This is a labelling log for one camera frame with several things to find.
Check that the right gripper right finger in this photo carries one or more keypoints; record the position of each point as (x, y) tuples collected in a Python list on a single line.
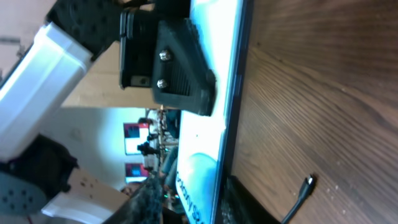
[(239, 206)]

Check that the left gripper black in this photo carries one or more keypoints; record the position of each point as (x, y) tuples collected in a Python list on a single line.
[(181, 76)]

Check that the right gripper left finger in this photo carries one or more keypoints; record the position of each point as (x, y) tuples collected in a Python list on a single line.
[(143, 207)]

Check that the blue Galaxy smartphone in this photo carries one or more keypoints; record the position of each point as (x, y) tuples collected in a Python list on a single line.
[(221, 26)]

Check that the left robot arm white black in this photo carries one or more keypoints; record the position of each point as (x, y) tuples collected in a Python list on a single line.
[(37, 173)]

